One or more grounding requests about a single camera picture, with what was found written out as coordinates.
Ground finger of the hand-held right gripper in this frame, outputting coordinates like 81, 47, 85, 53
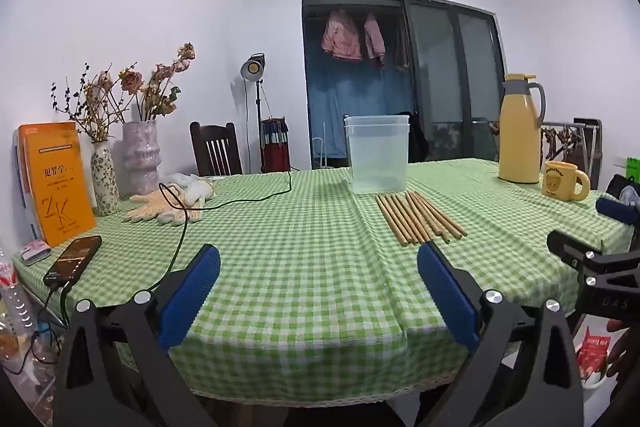
546, 229, 640, 290
595, 196, 640, 226

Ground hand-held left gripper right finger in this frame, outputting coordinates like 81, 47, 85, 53
416, 241, 586, 427

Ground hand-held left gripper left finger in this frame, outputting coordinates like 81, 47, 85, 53
52, 243, 223, 427

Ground group of wooden chopsticks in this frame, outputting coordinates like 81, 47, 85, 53
375, 191, 468, 249

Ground clear plastic container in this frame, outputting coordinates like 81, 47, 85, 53
343, 114, 411, 195

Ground person's right hand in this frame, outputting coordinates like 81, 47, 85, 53
606, 321, 640, 379

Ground black bag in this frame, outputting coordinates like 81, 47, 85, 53
606, 174, 640, 210

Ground green box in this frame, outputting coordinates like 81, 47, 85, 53
616, 155, 640, 182

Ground red and white packet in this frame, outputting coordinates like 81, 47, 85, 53
575, 326, 613, 390

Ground yellow mug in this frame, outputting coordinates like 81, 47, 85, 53
541, 161, 592, 202

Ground metal drying rack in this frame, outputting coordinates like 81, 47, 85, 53
542, 118, 603, 190

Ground hanging dried brown strips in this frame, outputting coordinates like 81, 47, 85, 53
490, 121, 583, 160

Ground cream knit glove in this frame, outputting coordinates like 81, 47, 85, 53
123, 189, 206, 227

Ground white knit glove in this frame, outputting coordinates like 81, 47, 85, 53
162, 173, 215, 202

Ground green checked tablecloth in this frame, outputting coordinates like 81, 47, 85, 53
11, 157, 636, 403

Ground yellow thermos jug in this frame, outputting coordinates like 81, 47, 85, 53
498, 73, 547, 184

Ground black smartphone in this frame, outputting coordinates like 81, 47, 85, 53
43, 235, 103, 290

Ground slim floral ceramic vase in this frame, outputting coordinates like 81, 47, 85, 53
91, 141, 121, 217

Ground dark wooden chair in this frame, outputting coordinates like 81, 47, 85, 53
190, 122, 243, 178

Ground pink textured vase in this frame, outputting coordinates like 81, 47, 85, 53
121, 119, 162, 196

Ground black jacket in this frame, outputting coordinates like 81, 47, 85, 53
395, 111, 430, 164

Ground small pink case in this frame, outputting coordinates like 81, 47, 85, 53
19, 241, 52, 267

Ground red storage stand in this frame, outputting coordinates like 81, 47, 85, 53
260, 117, 291, 172

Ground clear plastic bottle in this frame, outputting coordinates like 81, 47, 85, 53
0, 247, 38, 368

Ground orange book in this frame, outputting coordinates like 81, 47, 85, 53
13, 122, 97, 248

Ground dried thin flower branches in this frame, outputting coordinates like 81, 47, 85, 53
50, 63, 126, 144

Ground sliding glass door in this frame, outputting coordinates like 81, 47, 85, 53
405, 0, 506, 162

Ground blue curtain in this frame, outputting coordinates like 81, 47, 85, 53
306, 57, 416, 160

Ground dried pink flower bouquet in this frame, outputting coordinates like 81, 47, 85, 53
117, 42, 197, 124

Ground studio light on stand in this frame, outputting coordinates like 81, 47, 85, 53
240, 53, 268, 172

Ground small pink jacket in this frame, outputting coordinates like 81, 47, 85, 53
363, 12, 387, 68

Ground large pink jacket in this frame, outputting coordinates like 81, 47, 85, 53
321, 9, 362, 60

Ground black cable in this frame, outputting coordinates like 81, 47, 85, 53
42, 167, 294, 323

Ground white wire rack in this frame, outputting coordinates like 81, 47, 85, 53
311, 123, 331, 168

